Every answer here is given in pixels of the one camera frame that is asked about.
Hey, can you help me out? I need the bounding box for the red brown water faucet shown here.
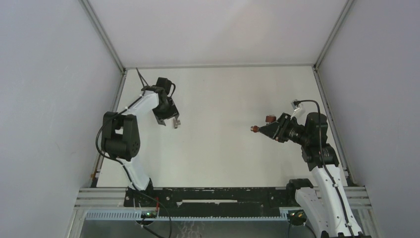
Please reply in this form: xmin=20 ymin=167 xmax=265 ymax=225
xmin=250 ymin=115 xmax=277 ymax=133

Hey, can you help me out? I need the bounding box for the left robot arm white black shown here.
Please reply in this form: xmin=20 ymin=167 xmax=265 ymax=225
xmin=96 ymin=77 xmax=179 ymax=207

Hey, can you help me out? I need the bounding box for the white slotted cable duct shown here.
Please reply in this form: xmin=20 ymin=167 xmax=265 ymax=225
xmin=85 ymin=210 xmax=289 ymax=221

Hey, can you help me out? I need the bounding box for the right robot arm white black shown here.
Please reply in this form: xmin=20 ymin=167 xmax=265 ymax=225
xmin=251 ymin=112 xmax=366 ymax=238

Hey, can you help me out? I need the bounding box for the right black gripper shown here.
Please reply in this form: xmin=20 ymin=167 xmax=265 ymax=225
xmin=258 ymin=112 xmax=311 ymax=146

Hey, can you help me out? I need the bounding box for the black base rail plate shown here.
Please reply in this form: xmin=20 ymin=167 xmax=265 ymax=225
xmin=123 ymin=187 xmax=299 ymax=217

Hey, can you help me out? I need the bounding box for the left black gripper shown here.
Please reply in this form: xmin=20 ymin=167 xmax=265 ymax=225
xmin=153 ymin=97 xmax=179 ymax=126

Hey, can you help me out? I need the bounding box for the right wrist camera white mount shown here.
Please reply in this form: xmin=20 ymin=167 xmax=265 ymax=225
xmin=291 ymin=100 xmax=306 ymax=119

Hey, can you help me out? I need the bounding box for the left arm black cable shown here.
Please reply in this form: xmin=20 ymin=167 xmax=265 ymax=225
xmin=95 ymin=68 xmax=178 ymax=238

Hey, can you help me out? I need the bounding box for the silver metal tee fitting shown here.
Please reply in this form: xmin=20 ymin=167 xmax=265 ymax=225
xmin=173 ymin=119 xmax=181 ymax=129

